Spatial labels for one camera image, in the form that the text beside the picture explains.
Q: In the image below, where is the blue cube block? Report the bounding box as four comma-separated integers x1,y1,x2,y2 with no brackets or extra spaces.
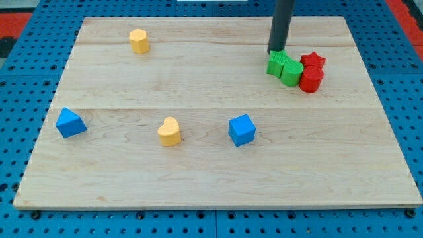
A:
228,114,256,147

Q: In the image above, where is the yellow heart block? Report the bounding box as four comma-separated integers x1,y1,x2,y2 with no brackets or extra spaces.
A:
157,116,182,147

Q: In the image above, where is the light wooden board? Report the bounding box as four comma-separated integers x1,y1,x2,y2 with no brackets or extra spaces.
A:
13,17,422,211

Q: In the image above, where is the green star block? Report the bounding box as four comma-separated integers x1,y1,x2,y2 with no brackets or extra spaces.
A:
266,50,292,78

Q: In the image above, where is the green cylinder block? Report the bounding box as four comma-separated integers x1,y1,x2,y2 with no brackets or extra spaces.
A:
280,60,304,87

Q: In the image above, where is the red cylinder block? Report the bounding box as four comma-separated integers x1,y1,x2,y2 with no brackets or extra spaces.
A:
299,66,324,93

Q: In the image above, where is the yellow hexagon block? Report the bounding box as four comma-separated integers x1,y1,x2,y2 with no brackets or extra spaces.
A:
129,29,150,54

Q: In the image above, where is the red star block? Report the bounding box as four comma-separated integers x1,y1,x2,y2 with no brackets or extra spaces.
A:
300,52,327,69

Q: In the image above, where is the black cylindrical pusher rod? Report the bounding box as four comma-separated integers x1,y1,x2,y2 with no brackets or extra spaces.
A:
267,0,295,53

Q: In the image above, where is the blue triangle block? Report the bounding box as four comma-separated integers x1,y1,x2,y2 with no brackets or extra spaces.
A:
56,107,87,138

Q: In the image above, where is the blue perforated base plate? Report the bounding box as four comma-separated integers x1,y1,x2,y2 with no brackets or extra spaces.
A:
1,1,422,237

